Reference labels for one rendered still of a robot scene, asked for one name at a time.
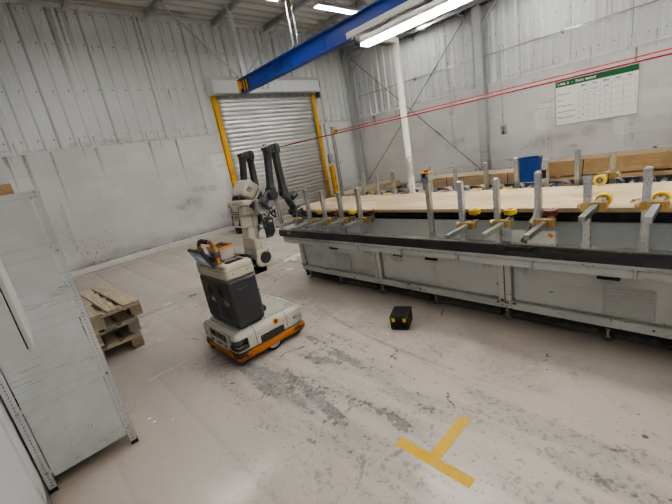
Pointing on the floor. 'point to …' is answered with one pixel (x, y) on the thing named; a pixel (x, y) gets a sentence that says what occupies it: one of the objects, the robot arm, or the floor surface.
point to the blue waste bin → (529, 167)
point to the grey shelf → (54, 350)
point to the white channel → (395, 68)
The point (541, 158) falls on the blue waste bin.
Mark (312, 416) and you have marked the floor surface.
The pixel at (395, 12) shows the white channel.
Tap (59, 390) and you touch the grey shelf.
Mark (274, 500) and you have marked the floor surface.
